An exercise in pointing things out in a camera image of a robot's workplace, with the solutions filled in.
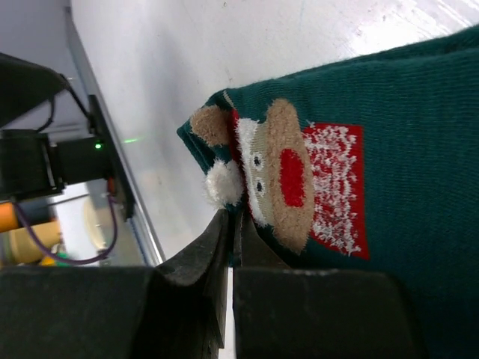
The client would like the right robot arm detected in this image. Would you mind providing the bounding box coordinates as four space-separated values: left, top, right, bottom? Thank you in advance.
1 55 427 358

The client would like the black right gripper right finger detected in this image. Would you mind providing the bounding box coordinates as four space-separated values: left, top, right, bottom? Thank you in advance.
233 212 428 358

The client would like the dark green reindeer sock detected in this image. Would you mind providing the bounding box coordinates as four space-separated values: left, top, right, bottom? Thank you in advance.
177 26 478 358

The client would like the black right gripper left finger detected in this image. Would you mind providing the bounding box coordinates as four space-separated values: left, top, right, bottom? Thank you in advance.
1 210 228 358

